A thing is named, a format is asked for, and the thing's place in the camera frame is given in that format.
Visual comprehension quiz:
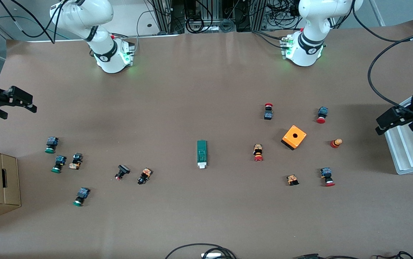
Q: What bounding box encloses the green load switch white handle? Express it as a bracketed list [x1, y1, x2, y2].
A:
[197, 140, 208, 169]

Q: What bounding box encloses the white ridged plastic tray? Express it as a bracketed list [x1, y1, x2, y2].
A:
[385, 97, 413, 175]

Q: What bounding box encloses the green push button blue body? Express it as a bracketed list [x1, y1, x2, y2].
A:
[72, 187, 91, 207]
[51, 155, 67, 174]
[45, 136, 59, 154]

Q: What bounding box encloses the red push button blue body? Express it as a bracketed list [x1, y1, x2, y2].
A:
[320, 167, 336, 187]
[316, 106, 329, 124]

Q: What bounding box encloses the black square push button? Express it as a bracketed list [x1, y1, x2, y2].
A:
[115, 164, 131, 181]

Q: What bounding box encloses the aluminium equipment rack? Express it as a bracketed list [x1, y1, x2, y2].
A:
[151, 0, 302, 35]

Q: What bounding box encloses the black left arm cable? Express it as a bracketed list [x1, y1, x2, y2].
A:
[352, 0, 413, 117]

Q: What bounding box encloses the black orange contact switch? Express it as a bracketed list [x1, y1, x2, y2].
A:
[68, 153, 84, 170]

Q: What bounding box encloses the orange button enclosure box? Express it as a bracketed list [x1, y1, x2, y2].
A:
[281, 125, 307, 151]

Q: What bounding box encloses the black knob orange selector switch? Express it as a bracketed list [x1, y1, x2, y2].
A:
[137, 167, 153, 185]

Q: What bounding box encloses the thin black cable with plug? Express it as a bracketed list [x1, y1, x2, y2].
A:
[294, 251, 413, 259]

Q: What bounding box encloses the black cable loop bundle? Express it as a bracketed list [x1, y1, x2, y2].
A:
[165, 244, 237, 259]

